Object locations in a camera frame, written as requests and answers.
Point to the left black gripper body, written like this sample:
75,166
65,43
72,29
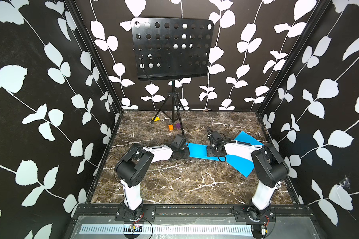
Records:
182,153

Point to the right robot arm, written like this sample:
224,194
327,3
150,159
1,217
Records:
269,165

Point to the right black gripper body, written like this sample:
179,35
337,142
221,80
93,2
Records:
211,151

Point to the white slotted cable duct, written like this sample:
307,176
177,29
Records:
118,229

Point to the black perforated music stand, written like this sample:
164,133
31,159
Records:
170,49

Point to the black front mounting rail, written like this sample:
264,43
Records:
151,212

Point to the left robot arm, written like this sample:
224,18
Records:
133,166

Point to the cyan paper sheet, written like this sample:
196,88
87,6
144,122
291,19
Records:
239,152
199,151

